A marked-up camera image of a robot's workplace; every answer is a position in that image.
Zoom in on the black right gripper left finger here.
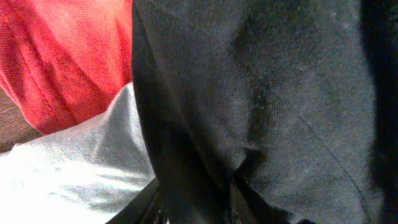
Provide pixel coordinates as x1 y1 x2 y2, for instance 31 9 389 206
106 178 162 224

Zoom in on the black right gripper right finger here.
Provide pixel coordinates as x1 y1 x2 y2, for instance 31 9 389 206
229 179 313 224

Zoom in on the dark green t-shirt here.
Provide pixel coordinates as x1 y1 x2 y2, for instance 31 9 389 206
132 0 397 223

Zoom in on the light blue-grey t-shirt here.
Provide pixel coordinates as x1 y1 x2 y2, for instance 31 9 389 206
1 84 154 224

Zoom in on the red garment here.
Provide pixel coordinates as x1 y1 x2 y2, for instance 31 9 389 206
1 0 132 134

